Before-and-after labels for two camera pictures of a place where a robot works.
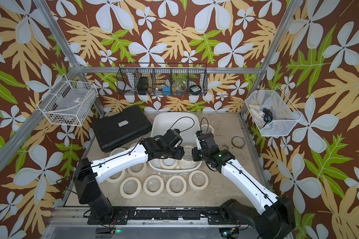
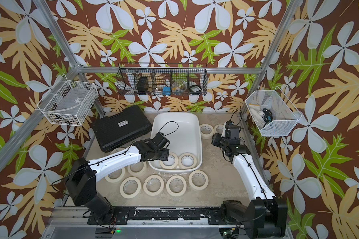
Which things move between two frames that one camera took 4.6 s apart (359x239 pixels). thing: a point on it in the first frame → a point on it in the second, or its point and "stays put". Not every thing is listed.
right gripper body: (198, 155) → (221, 141)
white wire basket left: (68, 102) stays put
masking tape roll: (188, 149) → (219, 128)
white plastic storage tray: (189, 123) stays put
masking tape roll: (137, 170) stays put
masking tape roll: (207, 128) stays put
